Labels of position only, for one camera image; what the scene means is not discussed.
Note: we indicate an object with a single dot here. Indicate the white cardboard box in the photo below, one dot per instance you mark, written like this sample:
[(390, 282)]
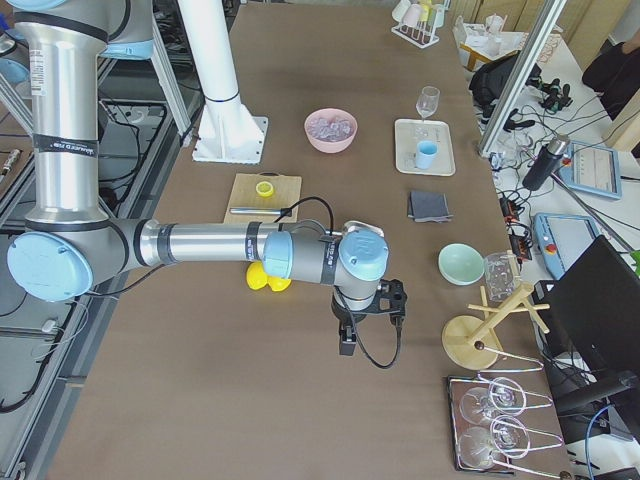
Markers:
[(483, 43)]

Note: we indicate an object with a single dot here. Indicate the bamboo cutting board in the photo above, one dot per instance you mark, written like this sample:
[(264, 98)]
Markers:
[(243, 194)]

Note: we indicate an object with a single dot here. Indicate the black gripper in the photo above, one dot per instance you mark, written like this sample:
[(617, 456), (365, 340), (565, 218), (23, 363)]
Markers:
[(343, 318)]

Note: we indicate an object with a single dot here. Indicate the person in dark clothes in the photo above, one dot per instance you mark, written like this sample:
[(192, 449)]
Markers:
[(614, 75)]

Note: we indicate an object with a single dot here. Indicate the clear glass mug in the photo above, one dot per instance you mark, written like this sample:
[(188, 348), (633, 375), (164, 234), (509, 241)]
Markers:
[(500, 275)]

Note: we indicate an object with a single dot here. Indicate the blue teach pendant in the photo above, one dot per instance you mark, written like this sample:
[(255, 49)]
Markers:
[(562, 239), (592, 169)]

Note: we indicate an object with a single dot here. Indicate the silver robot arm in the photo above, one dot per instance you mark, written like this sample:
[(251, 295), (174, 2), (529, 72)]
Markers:
[(71, 244)]

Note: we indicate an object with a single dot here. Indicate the dark glass holder tray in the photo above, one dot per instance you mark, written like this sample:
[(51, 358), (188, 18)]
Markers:
[(456, 387)]

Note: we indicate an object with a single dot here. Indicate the wooden cup tree stand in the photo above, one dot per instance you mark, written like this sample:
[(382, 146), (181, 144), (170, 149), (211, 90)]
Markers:
[(471, 342)]

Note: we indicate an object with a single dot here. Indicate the white pedestal column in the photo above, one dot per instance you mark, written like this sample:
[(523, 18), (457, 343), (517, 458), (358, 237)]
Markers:
[(227, 133)]

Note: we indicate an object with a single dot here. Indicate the pink plastic cup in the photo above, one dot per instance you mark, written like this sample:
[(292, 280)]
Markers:
[(407, 13)]

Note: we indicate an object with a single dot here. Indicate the upside-down wine glass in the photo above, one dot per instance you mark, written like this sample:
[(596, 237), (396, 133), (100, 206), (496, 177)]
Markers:
[(483, 448), (500, 396)]

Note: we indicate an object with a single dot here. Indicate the black thermos bottle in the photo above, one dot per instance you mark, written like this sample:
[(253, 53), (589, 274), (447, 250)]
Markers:
[(546, 162)]

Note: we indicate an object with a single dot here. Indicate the pink bowl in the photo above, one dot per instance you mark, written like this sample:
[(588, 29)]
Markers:
[(327, 147)]

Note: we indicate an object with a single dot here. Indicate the green bowl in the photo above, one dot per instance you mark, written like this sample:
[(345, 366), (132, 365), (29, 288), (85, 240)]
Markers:
[(460, 264)]

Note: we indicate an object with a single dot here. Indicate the half lemon slice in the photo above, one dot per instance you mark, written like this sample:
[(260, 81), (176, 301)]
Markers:
[(264, 189)]

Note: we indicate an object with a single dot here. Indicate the black bag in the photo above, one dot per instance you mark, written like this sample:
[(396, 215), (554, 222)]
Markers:
[(488, 83)]

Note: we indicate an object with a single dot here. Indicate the aluminium frame post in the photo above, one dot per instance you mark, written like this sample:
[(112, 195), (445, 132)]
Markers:
[(542, 27)]

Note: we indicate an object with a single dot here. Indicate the cream serving tray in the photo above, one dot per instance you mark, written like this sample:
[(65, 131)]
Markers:
[(408, 133)]

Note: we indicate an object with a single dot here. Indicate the yellow plastic cup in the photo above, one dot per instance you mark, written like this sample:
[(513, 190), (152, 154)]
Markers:
[(426, 7)]

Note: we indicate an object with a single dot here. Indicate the steel muddler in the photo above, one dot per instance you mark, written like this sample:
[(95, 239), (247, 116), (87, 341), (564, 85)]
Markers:
[(276, 212)]

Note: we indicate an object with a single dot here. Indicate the white wire cup rack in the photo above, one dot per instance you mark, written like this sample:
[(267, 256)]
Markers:
[(421, 36)]

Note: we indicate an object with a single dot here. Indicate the clear wine glass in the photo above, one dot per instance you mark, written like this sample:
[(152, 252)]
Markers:
[(427, 102)]

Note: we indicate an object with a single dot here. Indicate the yellow lemon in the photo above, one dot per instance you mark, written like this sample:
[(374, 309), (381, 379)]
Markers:
[(255, 276), (278, 284)]

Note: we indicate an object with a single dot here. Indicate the black computer monitor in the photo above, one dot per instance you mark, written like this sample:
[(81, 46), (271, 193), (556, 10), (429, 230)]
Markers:
[(596, 304)]

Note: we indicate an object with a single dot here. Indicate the pile of clear ice cubes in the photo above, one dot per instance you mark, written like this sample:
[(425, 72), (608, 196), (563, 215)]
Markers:
[(329, 127)]

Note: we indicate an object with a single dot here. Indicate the blue cup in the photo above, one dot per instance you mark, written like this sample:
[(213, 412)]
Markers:
[(426, 152)]

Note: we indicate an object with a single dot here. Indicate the grey folded cloth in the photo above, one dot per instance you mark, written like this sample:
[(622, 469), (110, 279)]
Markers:
[(424, 206)]

